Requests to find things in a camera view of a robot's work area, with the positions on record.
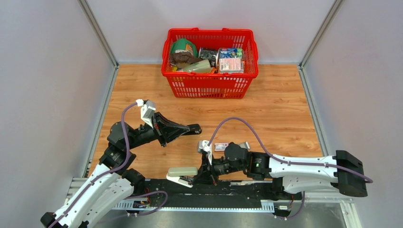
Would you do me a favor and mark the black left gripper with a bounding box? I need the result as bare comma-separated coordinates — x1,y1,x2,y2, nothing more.
126,111,190,150

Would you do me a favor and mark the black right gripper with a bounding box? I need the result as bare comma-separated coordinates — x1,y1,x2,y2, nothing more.
192,153,247,186

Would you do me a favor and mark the grey-green white stapler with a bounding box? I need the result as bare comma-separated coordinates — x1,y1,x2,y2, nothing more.
166,167,198,188

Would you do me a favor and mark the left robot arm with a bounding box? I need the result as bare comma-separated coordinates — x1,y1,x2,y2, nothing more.
40,111,201,228

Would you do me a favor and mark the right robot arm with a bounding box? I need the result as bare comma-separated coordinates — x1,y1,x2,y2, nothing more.
191,142,368,199

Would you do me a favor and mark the black stapler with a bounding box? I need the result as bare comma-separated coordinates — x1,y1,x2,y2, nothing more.
186,124,202,135

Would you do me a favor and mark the red white staple box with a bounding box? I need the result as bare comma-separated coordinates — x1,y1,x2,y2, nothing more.
214,143,229,152

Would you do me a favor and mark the red plastic shopping basket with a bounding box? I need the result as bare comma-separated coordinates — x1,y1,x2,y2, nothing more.
161,28,259,99

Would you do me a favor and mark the open staple box tray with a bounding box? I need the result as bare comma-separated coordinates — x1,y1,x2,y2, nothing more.
239,142,250,150

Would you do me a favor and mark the pale green bottle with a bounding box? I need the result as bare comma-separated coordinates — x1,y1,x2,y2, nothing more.
182,59,212,73

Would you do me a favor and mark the brown crumpled bag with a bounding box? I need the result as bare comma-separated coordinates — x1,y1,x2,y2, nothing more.
170,51,202,65

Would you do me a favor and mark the dark patterned packet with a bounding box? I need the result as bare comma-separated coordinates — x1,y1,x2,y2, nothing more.
198,47,218,67

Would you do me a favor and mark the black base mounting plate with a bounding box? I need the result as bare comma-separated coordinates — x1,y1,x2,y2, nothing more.
129,179,305,218

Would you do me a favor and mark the green snack bag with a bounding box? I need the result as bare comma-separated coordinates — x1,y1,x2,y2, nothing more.
170,38,198,57

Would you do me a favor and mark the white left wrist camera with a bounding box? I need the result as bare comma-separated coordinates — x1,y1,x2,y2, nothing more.
136,99,156,128

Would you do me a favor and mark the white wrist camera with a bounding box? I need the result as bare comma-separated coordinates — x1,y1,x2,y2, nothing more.
136,99,156,128
197,140,213,165

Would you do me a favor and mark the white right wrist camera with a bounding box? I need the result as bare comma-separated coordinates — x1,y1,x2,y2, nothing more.
197,140,213,165

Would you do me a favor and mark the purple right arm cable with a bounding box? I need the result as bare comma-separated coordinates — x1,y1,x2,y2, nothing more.
206,117,374,184

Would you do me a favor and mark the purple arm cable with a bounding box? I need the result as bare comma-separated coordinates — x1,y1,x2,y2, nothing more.
47,101,141,228
206,117,374,184

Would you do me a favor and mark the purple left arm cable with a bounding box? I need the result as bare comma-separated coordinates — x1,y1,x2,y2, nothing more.
47,101,141,228

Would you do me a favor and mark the aluminium frame rail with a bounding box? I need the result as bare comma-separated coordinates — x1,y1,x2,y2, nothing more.
64,178,353,213

